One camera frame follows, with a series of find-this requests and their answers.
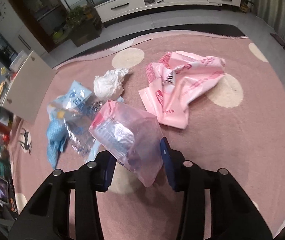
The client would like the pink translucent bag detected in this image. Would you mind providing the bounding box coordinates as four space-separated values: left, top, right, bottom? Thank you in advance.
89 100 163 187

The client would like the blue cloth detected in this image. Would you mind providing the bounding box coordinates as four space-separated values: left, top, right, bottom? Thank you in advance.
46 119 68 169

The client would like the pink dotted rug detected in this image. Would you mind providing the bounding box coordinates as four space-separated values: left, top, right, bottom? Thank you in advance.
9 33 285 235

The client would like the clear blue printed wrapper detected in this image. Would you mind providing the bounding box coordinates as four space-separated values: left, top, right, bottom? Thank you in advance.
47 81 105 160

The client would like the white wooden box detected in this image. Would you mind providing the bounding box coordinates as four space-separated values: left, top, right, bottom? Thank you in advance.
0 51 55 124

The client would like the white crumpled tissue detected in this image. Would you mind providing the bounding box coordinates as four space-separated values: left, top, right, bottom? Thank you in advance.
93 68 130 100

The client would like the pink plastic bag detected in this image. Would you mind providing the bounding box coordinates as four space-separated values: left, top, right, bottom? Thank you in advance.
139 51 225 129

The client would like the white tv cabinet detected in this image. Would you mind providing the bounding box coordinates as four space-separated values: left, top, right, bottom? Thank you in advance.
95 0 241 23

